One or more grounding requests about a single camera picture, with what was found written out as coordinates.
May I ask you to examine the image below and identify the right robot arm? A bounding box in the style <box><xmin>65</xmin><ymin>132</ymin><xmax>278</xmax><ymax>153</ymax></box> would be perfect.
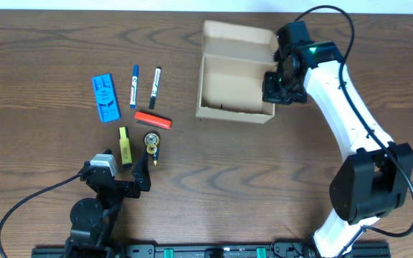
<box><xmin>262</xmin><ymin>19</ymin><xmax>413</xmax><ymax>257</ymax></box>

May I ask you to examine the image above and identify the black cable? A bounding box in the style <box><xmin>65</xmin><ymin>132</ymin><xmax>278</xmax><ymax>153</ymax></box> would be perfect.
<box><xmin>293</xmin><ymin>4</ymin><xmax>413</xmax><ymax>239</ymax></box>
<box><xmin>0</xmin><ymin>173</ymin><xmax>82</xmax><ymax>258</ymax></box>

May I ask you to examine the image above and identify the blue plastic whiteboard eraser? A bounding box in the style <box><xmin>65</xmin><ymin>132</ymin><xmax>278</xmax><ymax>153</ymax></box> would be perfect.
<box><xmin>92</xmin><ymin>74</ymin><xmax>120</xmax><ymax>123</ymax></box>

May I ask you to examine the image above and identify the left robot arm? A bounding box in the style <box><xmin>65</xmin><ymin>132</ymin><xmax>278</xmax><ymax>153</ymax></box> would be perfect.
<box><xmin>64</xmin><ymin>150</ymin><xmax>151</xmax><ymax>257</ymax></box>

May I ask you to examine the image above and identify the right black cable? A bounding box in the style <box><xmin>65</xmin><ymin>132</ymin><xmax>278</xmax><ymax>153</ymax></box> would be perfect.
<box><xmin>293</xmin><ymin>4</ymin><xmax>413</xmax><ymax>239</ymax></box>

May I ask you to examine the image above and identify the yellow highlighter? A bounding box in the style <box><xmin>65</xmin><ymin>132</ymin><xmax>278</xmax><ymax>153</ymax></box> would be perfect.
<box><xmin>118</xmin><ymin>126</ymin><xmax>133</xmax><ymax>168</ymax></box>

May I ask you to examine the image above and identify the correction tape dispenser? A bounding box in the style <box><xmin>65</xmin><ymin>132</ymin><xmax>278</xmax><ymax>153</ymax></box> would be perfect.
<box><xmin>143</xmin><ymin>131</ymin><xmax>161</xmax><ymax>166</ymax></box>

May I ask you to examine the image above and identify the left black cable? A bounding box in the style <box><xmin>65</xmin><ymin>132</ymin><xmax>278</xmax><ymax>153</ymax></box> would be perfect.
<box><xmin>0</xmin><ymin>173</ymin><xmax>82</xmax><ymax>258</ymax></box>

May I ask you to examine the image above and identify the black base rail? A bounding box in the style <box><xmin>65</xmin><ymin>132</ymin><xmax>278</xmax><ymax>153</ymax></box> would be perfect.
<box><xmin>31</xmin><ymin>242</ymin><xmax>391</xmax><ymax>258</ymax></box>

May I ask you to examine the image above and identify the blue whiteboard marker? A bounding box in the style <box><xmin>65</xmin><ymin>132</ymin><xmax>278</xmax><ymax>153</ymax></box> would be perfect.
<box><xmin>129</xmin><ymin>64</ymin><xmax>139</xmax><ymax>109</ymax></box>

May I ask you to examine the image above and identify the cardboard box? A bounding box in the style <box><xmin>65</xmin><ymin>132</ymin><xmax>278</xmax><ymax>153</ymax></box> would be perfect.
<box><xmin>196</xmin><ymin>20</ymin><xmax>277</xmax><ymax>124</ymax></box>

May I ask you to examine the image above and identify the black whiteboard marker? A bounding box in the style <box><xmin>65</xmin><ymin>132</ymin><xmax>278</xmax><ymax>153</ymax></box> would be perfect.
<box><xmin>148</xmin><ymin>67</ymin><xmax>162</xmax><ymax>110</ymax></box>

